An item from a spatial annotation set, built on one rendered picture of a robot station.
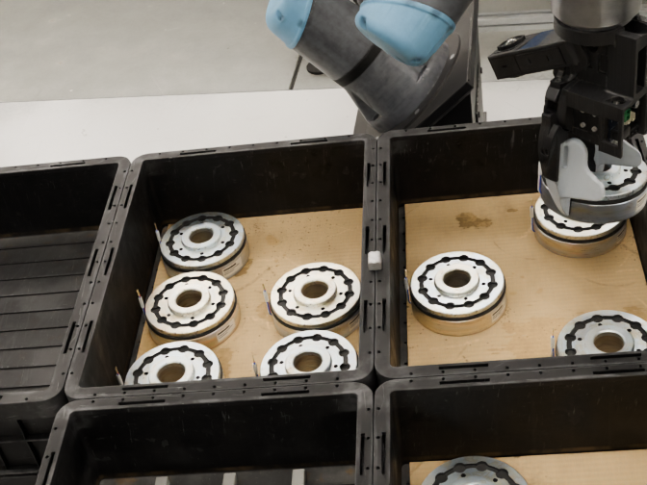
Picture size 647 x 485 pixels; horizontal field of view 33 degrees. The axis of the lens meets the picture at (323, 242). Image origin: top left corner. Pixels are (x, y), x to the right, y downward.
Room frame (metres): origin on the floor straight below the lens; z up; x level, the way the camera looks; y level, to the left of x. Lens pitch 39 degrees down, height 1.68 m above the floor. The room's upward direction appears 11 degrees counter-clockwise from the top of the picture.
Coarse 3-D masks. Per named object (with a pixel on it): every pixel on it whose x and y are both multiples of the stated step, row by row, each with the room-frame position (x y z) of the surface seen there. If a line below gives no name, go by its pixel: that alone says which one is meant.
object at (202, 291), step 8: (184, 288) 0.95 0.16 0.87; (192, 288) 0.95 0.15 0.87; (200, 288) 0.95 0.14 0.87; (168, 296) 0.94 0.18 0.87; (176, 296) 0.94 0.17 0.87; (208, 296) 0.93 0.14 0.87; (168, 304) 0.93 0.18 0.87; (176, 304) 0.93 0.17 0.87; (200, 304) 0.92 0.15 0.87; (208, 304) 0.92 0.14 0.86; (176, 312) 0.91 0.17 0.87; (184, 312) 0.91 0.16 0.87; (192, 312) 0.91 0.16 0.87
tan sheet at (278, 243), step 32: (256, 224) 1.09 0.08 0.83; (288, 224) 1.08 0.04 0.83; (320, 224) 1.07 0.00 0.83; (352, 224) 1.05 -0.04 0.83; (256, 256) 1.03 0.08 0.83; (288, 256) 1.02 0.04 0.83; (320, 256) 1.01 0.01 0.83; (352, 256) 0.99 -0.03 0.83; (256, 288) 0.97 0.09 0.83; (256, 320) 0.92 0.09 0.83; (224, 352) 0.87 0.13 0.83; (256, 352) 0.87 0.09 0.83
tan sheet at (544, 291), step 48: (432, 240) 1.00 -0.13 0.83; (480, 240) 0.98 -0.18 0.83; (528, 240) 0.97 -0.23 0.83; (624, 240) 0.93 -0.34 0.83; (528, 288) 0.89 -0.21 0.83; (576, 288) 0.87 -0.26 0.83; (624, 288) 0.86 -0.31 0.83; (432, 336) 0.84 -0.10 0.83; (480, 336) 0.83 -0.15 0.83; (528, 336) 0.81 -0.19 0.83
